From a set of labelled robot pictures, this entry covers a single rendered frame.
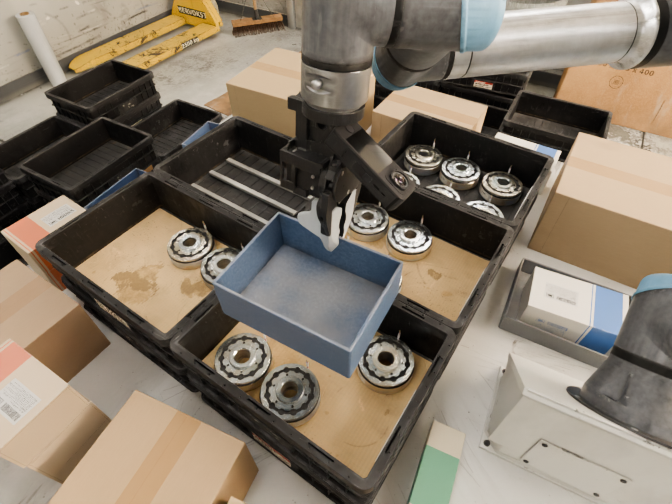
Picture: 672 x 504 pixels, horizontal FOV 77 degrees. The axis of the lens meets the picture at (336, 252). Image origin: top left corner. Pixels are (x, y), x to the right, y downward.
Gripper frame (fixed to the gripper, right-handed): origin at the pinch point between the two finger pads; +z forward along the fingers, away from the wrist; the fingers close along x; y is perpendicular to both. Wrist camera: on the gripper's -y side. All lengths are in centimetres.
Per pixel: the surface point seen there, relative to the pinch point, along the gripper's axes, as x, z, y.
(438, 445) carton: -0.5, 36.5, -24.0
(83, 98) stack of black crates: -77, 52, 188
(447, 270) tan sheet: -32.4, 24.9, -11.6
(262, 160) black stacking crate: -44, 23, 49
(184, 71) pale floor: -200, 84, 250
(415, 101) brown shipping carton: -90, 14, 22
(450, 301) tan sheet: -24.9, 26.0, -15.2
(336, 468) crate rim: 18.1, 21.9, -12.3
